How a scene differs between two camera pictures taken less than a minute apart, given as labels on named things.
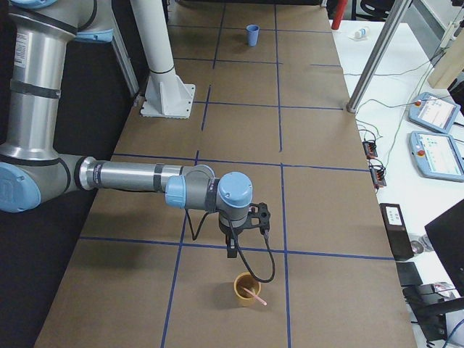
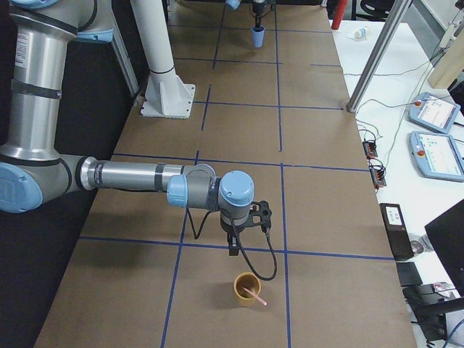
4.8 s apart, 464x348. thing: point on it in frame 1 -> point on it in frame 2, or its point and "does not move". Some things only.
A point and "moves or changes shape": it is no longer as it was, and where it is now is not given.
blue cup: (252, 34) moves or changes shape
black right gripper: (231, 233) does not move
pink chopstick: (256, 296) does not move
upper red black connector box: (370, 149) does not move
